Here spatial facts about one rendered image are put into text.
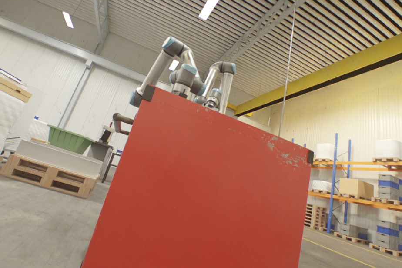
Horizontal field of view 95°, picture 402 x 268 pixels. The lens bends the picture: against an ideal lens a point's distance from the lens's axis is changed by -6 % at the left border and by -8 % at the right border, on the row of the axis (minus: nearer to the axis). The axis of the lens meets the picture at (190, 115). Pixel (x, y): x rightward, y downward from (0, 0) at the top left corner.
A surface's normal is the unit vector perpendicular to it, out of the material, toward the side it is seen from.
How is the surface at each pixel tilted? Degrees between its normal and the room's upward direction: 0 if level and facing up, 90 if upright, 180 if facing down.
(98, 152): 90
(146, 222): 90
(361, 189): 90
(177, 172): 90
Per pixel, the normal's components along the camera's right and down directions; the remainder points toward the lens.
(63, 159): 0.35, -0.19
